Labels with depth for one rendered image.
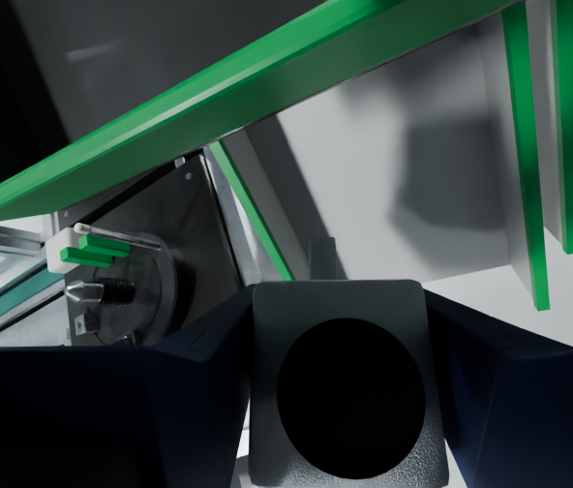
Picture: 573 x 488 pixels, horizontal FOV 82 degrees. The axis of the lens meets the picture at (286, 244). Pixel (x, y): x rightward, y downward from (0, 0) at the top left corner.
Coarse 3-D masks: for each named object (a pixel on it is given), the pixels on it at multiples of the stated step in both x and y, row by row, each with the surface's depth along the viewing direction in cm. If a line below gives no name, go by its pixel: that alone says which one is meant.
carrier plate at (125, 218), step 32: (192, 160) 37; (160, 192) 38; (192, 192) 36; (96, 224) 42; (128, 224) 39; (160, 224) 37; (192, 224) 35; (224, 224) 35; (192, 256) 34; (224, 256) 33; (192, 288) 34; (224, 288) 32; (192, 320) 33
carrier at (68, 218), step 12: (192, 156) 39; (156, 168) 39; (168, 168) 40; (132, 180) 40; (144, 180) 40; (156, 180) 41; (108, 192) 42; (120, 192) 41; (132, 192) 42; (84, 204) 43; (96, 204) 42; (108, 204) 42; (120, 204) 43; (60, 216) 45; (72, 216) 44; (84, 216) 43; (96, 216) 44; (60, 228) 45
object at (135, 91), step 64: (0, 0) 7; (64, 0) 7; (128, 0) 6; (192, 0) 6; (256, 0) 6; (320, 0) 5; (384, 0) 3; (448, 0) 4; (512, 0) 5; (0, 64) 8; (64, 64) 7; (128, 64) 7; (192, 64) 6; (256, 64) 4; (320, 64) 4; (384, 64) 6; (0, 128) 7; (64, 128) 8; (128, 128) 5; (192, 128) 5; (0, 192) 6; (64, 192) 7
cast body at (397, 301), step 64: (320, 256) 13; (256, 320) 8; (320, 320) 8; (384, 320) 8; (256, 384) 8; (320, 384) 7; (384, 384) 7; (256, 448) 7; (320, 448) 6; (384, 448) 6
